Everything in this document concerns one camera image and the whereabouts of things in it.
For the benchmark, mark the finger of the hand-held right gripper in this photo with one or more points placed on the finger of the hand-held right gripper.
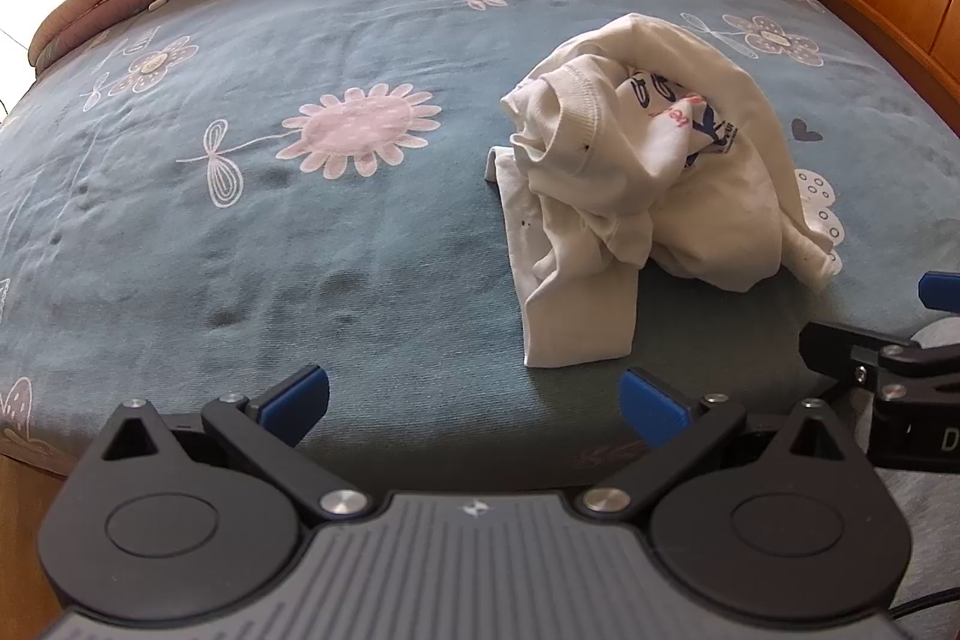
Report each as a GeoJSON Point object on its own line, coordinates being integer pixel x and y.
{"type": "Point", "coordinates": [832, 347]}
{"type": "Point", "coordinates": [937, 291]}

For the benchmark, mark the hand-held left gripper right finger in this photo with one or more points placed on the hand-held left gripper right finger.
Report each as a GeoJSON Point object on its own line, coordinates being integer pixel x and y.
{"type": "Point", "coordinates": [652, 404]}

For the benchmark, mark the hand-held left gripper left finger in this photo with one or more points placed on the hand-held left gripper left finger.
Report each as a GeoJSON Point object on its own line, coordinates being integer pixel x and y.
{"type": "Point", "coordinates": [296, 400]}

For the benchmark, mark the white long-sleeved printed shirt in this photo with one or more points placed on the white long-sleeved printed shirt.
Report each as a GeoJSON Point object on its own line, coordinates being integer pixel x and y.
{"type": "Point", "coordinates": [585, 212]}

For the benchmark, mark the blue floral bed sheet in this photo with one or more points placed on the blue floral bed sheet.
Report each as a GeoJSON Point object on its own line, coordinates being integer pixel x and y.
{"type": "Point", "coordinates": [300, 280]}

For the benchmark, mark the wooden bed frame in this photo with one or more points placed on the wooden bed frame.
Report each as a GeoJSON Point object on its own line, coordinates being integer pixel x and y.
{"type": "Point", "coordinates": [22, 535]}

